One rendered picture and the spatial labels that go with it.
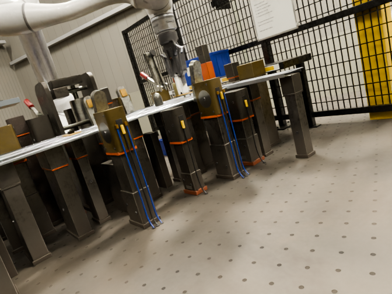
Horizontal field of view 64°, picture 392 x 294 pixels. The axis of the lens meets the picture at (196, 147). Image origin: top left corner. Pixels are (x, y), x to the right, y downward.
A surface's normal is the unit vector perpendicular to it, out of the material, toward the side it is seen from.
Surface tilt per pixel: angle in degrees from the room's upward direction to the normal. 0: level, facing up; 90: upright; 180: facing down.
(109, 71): 90
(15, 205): 90
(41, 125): 90
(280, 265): 0
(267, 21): 90
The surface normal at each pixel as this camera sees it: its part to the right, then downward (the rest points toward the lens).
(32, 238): 0.63, 0.00
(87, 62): -0.48, 0.33
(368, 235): -0.27, -0.94
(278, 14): -0.73, 0.34
